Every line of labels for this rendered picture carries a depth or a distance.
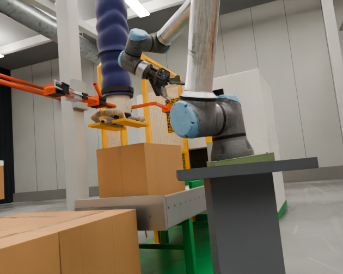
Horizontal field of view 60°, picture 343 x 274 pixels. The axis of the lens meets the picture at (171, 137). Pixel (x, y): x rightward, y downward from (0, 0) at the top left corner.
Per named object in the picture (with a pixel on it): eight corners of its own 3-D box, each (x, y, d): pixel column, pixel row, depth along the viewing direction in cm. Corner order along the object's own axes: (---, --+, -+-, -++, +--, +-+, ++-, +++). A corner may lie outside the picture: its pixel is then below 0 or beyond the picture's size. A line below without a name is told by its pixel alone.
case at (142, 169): (144, 195, 262) (140, 150, 267) (185, 193, 245) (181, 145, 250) (99, 206, 208) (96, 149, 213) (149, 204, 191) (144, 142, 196)
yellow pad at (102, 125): (115, 131, 229) (115, 125, 230) (127, 129, 226) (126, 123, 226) (87, 127, 198) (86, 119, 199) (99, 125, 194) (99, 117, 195)
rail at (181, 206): (242, 190, 390) (240, 175, 392) (246, 190, 387) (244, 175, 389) (160, 228, 181) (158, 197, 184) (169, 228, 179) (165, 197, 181)
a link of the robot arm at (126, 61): (118, 49, 155) (114, 67, 160) (138, 61, 152) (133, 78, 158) (128, 47, 162) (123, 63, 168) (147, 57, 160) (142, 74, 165)
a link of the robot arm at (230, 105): (253, 131, 131) (246, 92, 132) (226, 134, 120) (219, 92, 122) (227, 137, 143) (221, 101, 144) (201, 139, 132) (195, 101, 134)
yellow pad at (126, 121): (137, 128, 222) (136, 121, 223) (149, 126, 219) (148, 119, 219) (111, 123, 191) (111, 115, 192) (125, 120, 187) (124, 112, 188)
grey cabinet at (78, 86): (85, 110, 320) (83, 83, 323) (89, 110, 318) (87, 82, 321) (71, 107, 302) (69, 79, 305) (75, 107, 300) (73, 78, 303)
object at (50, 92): (55, 98, 160) (55, 88, 160) (66, 95, 157) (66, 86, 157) (43, 94, 152) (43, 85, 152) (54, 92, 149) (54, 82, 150)
